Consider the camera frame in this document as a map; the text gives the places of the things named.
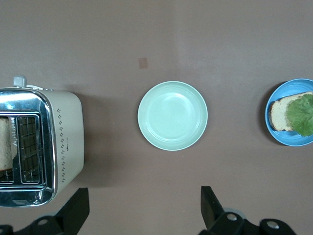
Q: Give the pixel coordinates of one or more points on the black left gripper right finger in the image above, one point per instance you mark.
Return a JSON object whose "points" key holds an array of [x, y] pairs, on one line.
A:
{"points": [[212, 213]]}

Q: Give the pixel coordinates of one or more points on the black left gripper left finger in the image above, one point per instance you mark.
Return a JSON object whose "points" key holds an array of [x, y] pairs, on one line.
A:
{"points": [[73, 210]]}

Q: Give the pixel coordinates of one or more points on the toasted bread slice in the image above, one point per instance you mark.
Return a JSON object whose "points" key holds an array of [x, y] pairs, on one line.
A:
{"points": [[5, 144], [278, 115]]}

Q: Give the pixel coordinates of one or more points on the green lettuce leaf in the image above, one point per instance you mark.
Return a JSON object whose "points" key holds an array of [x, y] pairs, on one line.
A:
{"points": [[302, 115]]}

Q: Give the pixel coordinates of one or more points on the light green round plate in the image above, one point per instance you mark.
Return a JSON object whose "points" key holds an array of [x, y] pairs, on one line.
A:
{"points": [[172, 115]]}

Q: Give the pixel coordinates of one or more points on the blue round plate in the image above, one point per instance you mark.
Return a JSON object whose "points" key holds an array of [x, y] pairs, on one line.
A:
{"points": [[288, 139]]}

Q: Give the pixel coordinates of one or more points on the beige chrome toaster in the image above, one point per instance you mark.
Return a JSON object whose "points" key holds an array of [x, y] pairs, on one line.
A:
{"points": [[69, 127]]}

